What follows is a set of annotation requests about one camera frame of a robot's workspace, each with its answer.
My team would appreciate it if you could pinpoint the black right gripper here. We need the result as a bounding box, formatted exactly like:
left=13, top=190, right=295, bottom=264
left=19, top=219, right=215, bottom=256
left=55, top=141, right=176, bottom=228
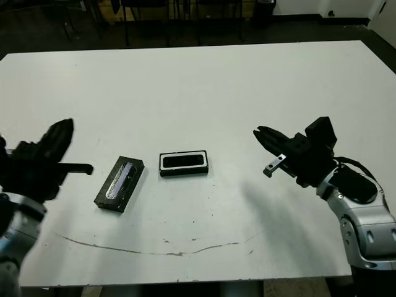
left=253, top=126, right=337, bottom=188

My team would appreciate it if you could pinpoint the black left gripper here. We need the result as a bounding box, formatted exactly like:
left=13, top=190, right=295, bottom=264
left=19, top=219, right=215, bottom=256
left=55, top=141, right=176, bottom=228
left=0, top=118, right=93, bottom=202

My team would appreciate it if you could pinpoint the black box lid with window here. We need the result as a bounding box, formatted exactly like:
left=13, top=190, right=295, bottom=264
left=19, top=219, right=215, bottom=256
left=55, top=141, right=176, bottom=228
left=93, top=155, right=146, bottom=213

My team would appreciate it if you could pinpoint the black box with white insert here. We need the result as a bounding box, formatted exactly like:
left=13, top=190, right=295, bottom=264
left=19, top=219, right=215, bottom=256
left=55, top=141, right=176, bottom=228
left=159, top=150, right=210, bottom=178

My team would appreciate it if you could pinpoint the black waste bin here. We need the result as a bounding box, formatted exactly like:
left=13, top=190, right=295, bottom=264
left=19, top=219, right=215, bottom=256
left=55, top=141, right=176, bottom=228
left=253, top=0, right=277, bottom=20

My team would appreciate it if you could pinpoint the wooden shipping crate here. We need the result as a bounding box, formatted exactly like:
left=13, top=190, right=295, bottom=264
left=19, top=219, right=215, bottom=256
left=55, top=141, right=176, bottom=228
left=98, top=0, right=124, bottom=22

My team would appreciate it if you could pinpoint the grey robot lower body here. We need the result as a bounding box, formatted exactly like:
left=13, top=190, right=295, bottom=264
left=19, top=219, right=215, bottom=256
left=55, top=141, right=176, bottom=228
left=82, top=280, right=264, bottom=297

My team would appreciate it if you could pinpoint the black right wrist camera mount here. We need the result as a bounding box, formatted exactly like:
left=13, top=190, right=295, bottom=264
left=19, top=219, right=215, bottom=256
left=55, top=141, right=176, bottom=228
left=304, top=116, right=338, bottom=153

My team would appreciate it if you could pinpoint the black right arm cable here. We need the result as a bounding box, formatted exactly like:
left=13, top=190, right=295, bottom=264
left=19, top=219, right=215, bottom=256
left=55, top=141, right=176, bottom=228
left=332, top=157, right=378, bottom=182

